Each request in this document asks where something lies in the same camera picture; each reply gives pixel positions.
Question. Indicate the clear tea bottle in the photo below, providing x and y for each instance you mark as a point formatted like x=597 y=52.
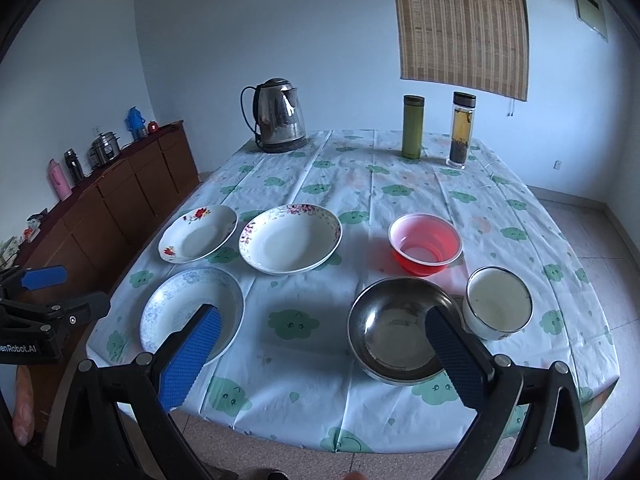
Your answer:
x=463 y=110

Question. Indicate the steel cooking pot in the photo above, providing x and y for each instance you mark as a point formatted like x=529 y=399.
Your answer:
x=103 y=150

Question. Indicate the brown wooden sideboard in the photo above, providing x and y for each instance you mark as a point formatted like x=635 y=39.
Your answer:
x=111 y=216

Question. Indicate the pink thermos flask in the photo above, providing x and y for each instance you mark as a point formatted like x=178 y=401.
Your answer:
x=58 y=180

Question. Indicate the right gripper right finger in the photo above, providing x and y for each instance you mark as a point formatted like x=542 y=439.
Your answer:
x=551 y=443

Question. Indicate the white enamel bowl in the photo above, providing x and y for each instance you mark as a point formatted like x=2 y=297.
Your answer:
x=496 y=303

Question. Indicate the wall electrical panel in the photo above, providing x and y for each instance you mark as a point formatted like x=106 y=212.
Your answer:
x=591 y=13

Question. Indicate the black thermos flask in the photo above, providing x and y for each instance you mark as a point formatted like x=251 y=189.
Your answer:
x=74 y=166

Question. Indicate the red round ornament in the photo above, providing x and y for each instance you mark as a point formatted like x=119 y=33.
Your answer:
x=152 y=126

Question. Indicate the bamboo window blind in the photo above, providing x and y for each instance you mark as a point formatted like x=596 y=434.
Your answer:
x=474 y=44

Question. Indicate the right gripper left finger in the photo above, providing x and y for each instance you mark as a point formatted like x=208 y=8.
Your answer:
x=153 y=385

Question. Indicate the cloud pattern tablecloth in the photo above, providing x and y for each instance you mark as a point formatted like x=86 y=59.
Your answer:
x=289 y=376

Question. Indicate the stainless electric kettle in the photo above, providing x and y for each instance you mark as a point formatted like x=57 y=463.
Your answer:
x=278 y=123

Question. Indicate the green thermos bottle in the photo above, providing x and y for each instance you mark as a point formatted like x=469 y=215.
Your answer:
x=412 y=126

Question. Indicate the red flower white plate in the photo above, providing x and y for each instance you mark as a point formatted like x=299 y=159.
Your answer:
x=197 y=234

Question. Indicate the pink floral rim plate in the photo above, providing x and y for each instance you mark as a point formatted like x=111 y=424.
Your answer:
x=290 y=239

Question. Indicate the blue pattern white plate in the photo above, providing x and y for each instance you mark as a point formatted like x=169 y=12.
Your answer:
x=177 y=299

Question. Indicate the red plastic bowl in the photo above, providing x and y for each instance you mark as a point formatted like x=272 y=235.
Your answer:
x=424 y=244

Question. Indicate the person's left hand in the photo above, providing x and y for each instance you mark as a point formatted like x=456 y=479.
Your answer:
x=23 y=417

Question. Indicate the stainless steel bowl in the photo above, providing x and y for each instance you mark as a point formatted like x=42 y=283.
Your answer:
x=386 y=330

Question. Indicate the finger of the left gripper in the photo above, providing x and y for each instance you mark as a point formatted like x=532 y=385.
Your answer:
x=16 y=280
x=64 y=315

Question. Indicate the clutter on sideboard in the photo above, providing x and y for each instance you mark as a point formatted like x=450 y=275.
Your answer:
x=10 y=248

